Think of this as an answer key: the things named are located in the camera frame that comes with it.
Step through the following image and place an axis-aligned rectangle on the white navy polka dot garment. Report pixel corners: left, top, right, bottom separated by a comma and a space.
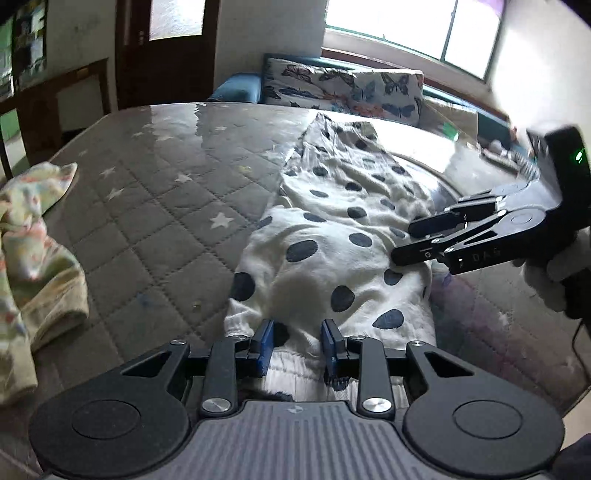
224, 114, 436, 401

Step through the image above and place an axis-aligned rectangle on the white gloved right hand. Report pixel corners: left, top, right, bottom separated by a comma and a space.
512, 227, 590, 320

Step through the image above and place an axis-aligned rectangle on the blue sofa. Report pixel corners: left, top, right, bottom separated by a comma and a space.
208, 49, 512, 148

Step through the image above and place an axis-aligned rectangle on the butterfly print pillow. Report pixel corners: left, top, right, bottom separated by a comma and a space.
262, 58, 424, 126

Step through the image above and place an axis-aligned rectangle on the pastel floral cloth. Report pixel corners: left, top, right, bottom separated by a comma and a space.
1, 162, 89, 406

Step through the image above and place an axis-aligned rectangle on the green framed window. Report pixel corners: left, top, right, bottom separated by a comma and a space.
325, 0, 505, 80

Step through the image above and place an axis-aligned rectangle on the grey quilted star mattress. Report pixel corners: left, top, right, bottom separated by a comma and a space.
1, 103, 590, 479

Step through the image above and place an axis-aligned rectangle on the dark wooden cabinet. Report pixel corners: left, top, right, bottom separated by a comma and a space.
0, 0, 112, 181

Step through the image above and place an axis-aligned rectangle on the dark wooden door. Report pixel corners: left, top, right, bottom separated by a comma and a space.
114, 1, 221, 109

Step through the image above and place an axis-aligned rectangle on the black cable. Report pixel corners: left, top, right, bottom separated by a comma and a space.
571, 317, 591, 370

